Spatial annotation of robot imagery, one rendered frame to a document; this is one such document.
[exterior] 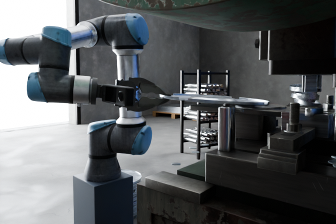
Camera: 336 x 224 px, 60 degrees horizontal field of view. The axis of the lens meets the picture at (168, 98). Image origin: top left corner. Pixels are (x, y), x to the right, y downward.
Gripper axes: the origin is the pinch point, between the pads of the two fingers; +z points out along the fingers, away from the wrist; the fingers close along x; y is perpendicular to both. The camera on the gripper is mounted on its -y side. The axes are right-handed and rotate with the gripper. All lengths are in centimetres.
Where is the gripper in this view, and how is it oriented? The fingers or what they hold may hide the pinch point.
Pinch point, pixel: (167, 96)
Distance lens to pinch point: 79.3
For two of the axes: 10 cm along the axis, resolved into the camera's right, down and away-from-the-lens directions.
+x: -0.8, 10.0, 0.5
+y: -2.2, -0.6, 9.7
